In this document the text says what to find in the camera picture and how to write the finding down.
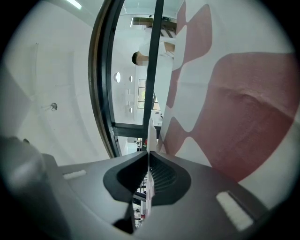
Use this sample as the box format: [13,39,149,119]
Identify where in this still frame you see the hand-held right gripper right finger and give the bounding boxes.
[138,151,270,240]

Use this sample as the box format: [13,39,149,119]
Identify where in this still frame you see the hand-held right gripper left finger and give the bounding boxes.
[56,151,150,240]

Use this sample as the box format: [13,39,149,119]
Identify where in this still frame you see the pink white checkered cloth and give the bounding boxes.
[156,0,296,209]

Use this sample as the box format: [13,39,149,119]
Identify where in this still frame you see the large paned window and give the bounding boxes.
[137,79,162,111]

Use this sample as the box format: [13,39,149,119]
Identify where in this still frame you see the dark wooden metal railing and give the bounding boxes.
[88,0,179,158]

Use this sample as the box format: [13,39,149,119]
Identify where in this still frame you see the ceiling strip light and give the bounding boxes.
[65,0,83,10]

